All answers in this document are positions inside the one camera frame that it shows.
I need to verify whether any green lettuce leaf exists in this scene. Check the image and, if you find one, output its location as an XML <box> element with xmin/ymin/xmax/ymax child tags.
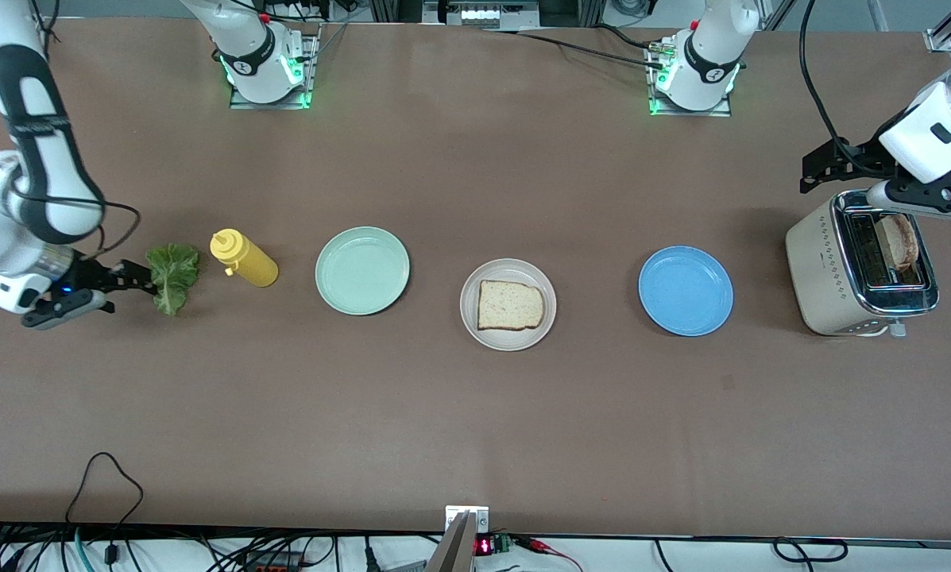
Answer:
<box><xmin>145</xmin><ymin>243</ymin><xmax>201</xmax><ymax>317</ymax></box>

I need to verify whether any light-crust rounded bread slice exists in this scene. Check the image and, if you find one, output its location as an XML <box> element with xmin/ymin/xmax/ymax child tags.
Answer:
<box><xmin>874</xmin><ymin>213</ymin><xmax>920</xmax><ymax>271</ymax></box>

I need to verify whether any yellow squeeze bottle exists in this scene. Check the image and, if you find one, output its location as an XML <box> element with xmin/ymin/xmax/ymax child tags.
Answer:
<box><xmin>209</xmin><ymin>228</ymin><xmax>280</xmax><ymax>288</ymax></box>

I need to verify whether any dark-crust speckled bread slice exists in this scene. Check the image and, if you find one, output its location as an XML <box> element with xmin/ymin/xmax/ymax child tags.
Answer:
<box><xmin>477</xmin><ymin>280</ymin><xmax>546</xmax><ymax>332</ymax></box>

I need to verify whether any blue round plate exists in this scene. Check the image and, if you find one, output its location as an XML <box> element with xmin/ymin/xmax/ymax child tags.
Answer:
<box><xmin>638</xmin><ymin>245</ymin><xmax>735</xmax><ymax>338</ymax></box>

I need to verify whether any pale green round plate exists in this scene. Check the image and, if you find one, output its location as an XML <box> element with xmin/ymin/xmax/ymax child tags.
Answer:
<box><xmin>315</xmin><ymin>226</ymin><xmax>411</xmax><ymax>316</ymax></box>

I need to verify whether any beige round plate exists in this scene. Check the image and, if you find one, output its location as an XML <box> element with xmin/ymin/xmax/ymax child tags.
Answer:
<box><xmin>459</xmin><ymin>258</ymin><xmax>558</xmax><ymax>353</ymax></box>

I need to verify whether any aluminium corner profile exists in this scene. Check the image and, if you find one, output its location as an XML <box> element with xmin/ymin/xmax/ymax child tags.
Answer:
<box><xmin>924</xmin><ymin>0</ymin><xmax>951</xmax><ymax>53</ymax></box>

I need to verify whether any beige chrome-top toaster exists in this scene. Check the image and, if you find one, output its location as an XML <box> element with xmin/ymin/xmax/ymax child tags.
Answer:
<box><xmin>785</xmin><ymin>188</ymin><xmax>940</xmax><ymax>338</ymax></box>

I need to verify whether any white-lit electronics box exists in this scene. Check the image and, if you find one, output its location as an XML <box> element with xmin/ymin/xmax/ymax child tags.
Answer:
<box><xmin>422</xmin><ymin>0</ymin><xmax>541</xmax><ymax>29</ymax></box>

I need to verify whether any grey angled metal bar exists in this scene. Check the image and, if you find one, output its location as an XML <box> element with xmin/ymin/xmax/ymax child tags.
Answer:
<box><xmin>426</xmin><ymin>512</ymin><xmax>476</xmax><ymax>572</ymax></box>

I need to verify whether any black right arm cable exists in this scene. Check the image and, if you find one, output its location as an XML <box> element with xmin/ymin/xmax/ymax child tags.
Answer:
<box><xmin>10</xmin><ymin>0</ymin><xmax>142</xmax><ymax>263</ymax></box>

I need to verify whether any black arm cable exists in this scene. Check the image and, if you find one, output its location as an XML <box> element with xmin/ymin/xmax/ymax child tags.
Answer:
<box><xmin>10</xmin><ymin>0</ymin><xmax>142</xmax><ymax>263</ymax></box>
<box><xmin>798</xmin><ymin>0</ymin><xmax>881</xmax><ymax>177</ymax></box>

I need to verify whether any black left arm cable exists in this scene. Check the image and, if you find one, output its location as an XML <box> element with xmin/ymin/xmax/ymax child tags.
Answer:
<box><xmin>798</xmin><ymin>0</ymin><xmax>881</xmax><ymax>177</ymax></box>

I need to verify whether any black looped cable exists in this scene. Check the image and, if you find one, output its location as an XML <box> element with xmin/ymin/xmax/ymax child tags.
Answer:
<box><xmin>65</xmin><ymin>452</ymin><xmax>145</xmax><ymax>527</ymax></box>

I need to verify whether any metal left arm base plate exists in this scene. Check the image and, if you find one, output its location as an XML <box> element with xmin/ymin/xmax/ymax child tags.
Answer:
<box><xmin>646</xmin><ymin>36</ymin><xmax>756</xmax><ymax>118</ymax></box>

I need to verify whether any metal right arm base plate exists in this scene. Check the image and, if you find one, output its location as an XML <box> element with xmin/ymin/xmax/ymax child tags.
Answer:
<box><xmin>229</xmin><ymin>22</ymin><xmax>322</xmax><ymax>110</ymax></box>

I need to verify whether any black base power cable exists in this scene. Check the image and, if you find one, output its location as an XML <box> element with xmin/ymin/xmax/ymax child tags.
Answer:
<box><xmin>483</xmin><ymin>28</ymin><xmax>671</xmax><ymax>71</ymax></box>

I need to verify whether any black flat-looped cable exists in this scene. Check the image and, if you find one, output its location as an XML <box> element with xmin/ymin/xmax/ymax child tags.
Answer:
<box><xmin>773</xmin><ymin>537</ymin><xmax>849</xmax><ymax>564</ymax></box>

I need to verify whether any small metal edge bracket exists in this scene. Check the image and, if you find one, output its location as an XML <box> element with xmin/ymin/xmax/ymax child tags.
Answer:
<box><xmin>445</xmin><ymin>505</ymin><xmax>490</xmax><ymax>535</ymax></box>

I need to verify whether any red clip wire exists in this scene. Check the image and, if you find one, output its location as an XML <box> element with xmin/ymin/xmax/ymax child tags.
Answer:
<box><xmin>515</xmin><ymin>536</ymin><xmax>586</xmax><ymax>572</ymax></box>

